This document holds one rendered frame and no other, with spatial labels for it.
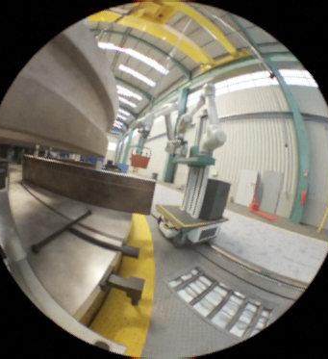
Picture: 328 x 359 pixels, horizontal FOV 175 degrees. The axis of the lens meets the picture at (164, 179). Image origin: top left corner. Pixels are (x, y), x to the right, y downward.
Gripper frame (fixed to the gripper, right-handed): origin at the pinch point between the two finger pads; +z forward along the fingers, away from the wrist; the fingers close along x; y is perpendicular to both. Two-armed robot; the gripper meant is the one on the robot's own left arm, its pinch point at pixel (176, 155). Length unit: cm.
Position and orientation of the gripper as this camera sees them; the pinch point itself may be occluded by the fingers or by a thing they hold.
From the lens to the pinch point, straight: 106.8
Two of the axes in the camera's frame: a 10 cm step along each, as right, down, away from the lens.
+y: -8.8, -1.6, -4.4
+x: 4.2, 1.4, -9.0
